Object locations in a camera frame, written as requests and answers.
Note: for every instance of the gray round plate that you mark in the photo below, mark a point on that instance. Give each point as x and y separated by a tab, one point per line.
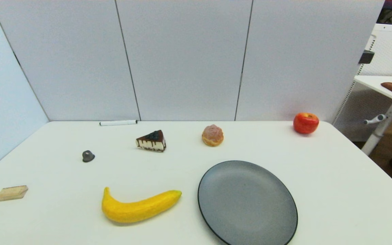
247	204

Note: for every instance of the gray coffee capsule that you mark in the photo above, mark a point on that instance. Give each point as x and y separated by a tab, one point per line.
88	156

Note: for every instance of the red apple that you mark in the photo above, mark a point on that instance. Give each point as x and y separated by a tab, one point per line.
306	123

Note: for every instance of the white side table leg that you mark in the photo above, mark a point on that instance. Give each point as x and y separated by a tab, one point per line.
383	127

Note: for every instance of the black panel clamp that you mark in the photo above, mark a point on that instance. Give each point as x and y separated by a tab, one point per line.
366	56

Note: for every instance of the white side table top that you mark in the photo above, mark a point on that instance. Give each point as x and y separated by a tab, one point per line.
376	83

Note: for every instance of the white marker pen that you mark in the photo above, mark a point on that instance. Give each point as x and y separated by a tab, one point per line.
117	122

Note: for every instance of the small wooden block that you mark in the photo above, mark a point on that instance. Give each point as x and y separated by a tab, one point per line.
12	193

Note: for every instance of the yellow banana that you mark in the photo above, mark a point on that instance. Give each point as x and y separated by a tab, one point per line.
138	209

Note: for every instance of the chocolate cake slice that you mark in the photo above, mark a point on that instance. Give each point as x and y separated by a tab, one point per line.
151	141

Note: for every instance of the pink glazed cream puff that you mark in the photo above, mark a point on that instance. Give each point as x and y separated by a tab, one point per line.
212	135

